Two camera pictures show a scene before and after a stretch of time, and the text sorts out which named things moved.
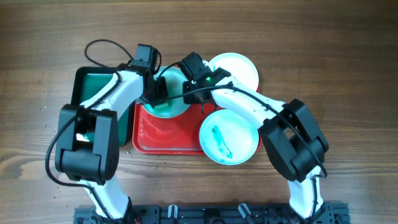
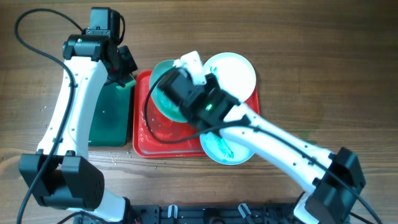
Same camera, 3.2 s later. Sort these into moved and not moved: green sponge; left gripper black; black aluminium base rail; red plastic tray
Moved: left gripper black; green sponge
Not moved: red plastic tray; black aluminium base rail
